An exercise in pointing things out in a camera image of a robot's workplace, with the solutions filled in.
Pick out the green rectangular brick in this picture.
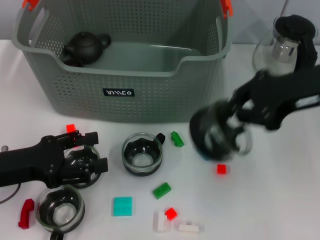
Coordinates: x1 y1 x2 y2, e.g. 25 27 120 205
152 182 173 200

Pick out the small red square brick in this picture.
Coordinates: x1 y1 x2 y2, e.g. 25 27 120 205
164 207 178 221
216 163 229 176

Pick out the dark red curved brick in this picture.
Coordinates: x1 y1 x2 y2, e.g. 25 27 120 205
17 198 35 230

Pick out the glass teapot black handle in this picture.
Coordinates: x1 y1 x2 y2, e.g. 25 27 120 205
252 14 320 76

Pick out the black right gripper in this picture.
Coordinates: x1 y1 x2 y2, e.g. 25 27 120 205
224 63 320 151

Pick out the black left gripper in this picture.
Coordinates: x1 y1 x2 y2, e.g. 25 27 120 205
0 131 109 189

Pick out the black clay teapot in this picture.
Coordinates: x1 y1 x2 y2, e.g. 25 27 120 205
61 31 112 68

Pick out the green stepped brick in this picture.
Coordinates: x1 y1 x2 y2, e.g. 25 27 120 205
170 130 185 148

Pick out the grey perforated storage bin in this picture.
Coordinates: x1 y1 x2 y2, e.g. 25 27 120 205
11 0 235 125

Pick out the white long brick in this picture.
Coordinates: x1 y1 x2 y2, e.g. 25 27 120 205
178 221 203 234

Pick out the teal square plate brick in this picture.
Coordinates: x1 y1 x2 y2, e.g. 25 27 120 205
113 196 134 217

